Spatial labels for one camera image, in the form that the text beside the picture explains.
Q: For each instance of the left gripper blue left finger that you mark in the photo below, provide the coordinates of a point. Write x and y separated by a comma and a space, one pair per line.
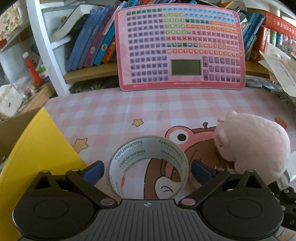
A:
85, 179

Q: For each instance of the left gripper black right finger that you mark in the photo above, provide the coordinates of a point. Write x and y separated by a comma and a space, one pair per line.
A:
210, 179

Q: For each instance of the pink plush pig toy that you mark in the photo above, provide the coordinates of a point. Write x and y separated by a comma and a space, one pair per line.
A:
252, 142

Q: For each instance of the pink cartoon desk mat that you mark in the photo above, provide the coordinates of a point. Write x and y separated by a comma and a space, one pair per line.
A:
97, 123

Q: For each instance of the yellow cardboard box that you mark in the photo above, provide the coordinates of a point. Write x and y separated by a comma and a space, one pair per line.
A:
30, 143

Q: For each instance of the white tissue pack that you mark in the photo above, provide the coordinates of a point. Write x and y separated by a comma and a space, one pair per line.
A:
11, 101

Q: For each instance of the red toy bottle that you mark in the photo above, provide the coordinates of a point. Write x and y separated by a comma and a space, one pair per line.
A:
36, 78

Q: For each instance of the stack of papers and books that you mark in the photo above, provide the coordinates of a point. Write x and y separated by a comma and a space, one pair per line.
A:
278, 67

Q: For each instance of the pink learning keyboard tablet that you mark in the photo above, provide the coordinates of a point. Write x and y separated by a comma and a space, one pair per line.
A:
162, 46

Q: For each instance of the row of blue books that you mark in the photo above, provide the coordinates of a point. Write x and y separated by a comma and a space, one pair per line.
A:
91, 35

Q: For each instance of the red dictionary box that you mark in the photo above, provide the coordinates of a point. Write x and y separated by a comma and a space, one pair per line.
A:
279, 25

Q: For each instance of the white wooden bookshelf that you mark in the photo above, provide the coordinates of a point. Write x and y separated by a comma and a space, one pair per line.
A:
57, 24

